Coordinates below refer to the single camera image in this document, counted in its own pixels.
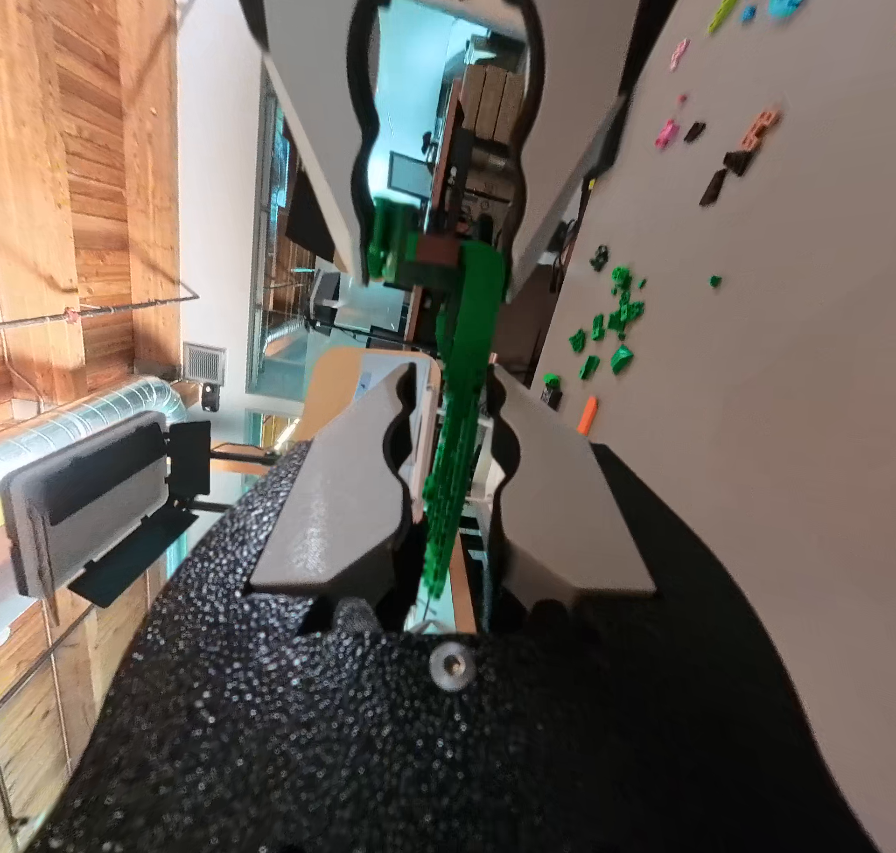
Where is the black computer monitor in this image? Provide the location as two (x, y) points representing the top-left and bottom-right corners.
(388, 151), (430, 201)

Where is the pile of green bricks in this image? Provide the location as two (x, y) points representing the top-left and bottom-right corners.
(567, 264), (650, 383)

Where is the salmon toy brick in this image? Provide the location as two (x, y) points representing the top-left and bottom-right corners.
(741, 107), (782, 152)

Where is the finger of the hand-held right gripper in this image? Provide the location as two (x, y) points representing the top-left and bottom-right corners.
(500, 0), (650, 304)
(254, 0), (385, 287)

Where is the green brick plant model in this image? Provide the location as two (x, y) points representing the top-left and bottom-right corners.
(364, 197), (509, 601)

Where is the black square panel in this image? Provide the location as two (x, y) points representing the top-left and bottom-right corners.
(282, 166), (338, 264)

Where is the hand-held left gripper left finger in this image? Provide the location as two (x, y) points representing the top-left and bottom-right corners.
(248, 363), (419, 600)

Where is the grey desk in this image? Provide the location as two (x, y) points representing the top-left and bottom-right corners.
(505, 0), (896, 843)

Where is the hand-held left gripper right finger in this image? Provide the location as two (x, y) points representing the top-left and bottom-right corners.
(487, 366), (658, 607)

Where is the wall air vent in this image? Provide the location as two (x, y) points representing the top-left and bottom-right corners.
(182, 341), (228, 386)

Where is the silver air duct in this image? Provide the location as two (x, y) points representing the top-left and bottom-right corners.
(0, 374), (184, 479)

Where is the wooden book stand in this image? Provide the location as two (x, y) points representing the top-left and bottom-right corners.
(303, 346), (506, 518)

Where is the black studio light panel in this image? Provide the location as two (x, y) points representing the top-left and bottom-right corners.
(0, 409), (280, 610)

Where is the stack of cardboard boxes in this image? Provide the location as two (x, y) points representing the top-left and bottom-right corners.
(461, 62), (527, 146)

